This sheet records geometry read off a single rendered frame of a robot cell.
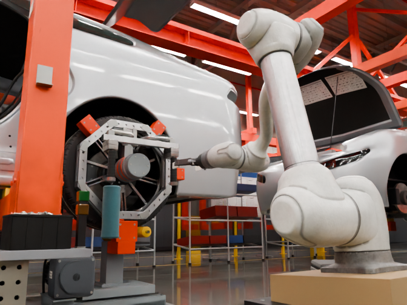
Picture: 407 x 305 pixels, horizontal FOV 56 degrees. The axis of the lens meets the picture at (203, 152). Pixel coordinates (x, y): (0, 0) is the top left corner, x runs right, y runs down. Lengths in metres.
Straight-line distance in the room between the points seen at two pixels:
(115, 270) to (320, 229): 1.48
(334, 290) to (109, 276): 1.45
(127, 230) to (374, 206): 1.32
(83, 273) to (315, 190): 1.15
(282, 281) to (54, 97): 1.15
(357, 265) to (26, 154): 1.23
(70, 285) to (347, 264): 1.15
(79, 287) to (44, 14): 1.18
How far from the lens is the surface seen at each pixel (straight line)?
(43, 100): 1.70
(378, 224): 1.19
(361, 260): 1.17
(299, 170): 1.04
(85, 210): 1.49
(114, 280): 2.26
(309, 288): 1.12
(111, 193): 1.95
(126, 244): 2.10
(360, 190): 1.18
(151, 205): 2.17
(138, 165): 2.01
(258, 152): 1.67
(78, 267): 1.81
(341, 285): 1.05
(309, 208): 0.98
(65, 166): 2.12
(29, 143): 1.64
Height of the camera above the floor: 0.50
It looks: 12 degrees up
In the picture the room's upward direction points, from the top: 1 degrees counter-clockwise
